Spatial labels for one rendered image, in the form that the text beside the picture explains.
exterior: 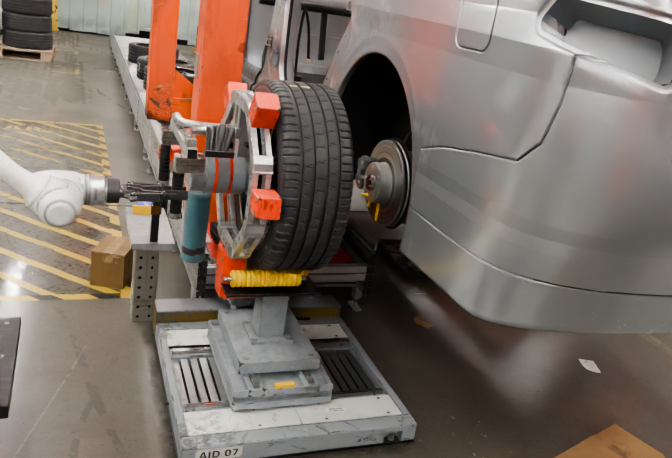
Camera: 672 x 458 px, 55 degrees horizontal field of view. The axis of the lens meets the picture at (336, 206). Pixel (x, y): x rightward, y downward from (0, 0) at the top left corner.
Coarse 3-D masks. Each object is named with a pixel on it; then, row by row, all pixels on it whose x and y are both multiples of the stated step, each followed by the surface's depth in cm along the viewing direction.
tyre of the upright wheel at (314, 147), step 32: (288, 96) 206; (320, 96) 212; (288, 128) 198; (320, 128) 202; (288, 160) 195; (320, 160) 199; (352, 160) 203; (288, 192) 196; (320, 192) 200; (352, 192) 205; (288, 224) 200; (320, 224) 204; (256, 256) 221; (288, 256) 210; (320, 256) 215
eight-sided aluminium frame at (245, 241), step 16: (240, 96) 214; (256, 144) 198; (256, 160) 196; (272, 160) 198; (256, 176) 197; (224, 224) 238; (256, 224) 202; (224, 240) 230; (240, 240) 208; (256, 240) 208; (240, 256) 219
